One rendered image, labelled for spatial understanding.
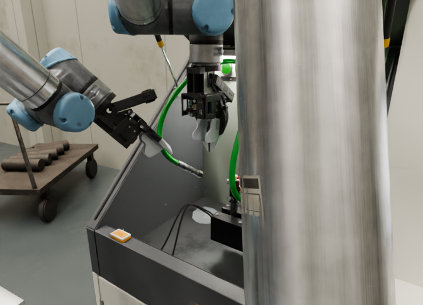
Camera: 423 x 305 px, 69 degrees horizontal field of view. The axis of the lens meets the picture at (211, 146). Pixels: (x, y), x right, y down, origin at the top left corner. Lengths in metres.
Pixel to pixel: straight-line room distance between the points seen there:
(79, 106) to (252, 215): 0.50
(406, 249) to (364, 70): 0.66
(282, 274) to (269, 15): 0.13
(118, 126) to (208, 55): 0.27
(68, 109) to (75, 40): 3.53
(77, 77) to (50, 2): 3.68
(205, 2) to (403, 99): 0.46
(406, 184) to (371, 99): 0.61
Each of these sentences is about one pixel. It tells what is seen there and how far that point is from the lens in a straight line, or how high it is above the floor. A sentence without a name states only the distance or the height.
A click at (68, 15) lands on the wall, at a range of 4.21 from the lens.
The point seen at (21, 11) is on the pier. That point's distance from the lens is 4.42.
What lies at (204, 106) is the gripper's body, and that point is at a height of 1.33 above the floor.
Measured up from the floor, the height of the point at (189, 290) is 0.91.
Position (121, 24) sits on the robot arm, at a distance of 0.60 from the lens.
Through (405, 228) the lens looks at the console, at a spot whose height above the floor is 1.09.
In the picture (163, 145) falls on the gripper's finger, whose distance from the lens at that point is 0.80.
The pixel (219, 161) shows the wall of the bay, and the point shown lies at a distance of 1.26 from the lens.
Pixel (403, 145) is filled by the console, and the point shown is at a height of 1.25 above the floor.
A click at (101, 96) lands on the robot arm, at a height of 1.34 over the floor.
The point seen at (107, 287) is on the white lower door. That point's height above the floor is 0.76.
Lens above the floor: 1.45
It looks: 18 degrees down
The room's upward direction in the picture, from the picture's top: straight up
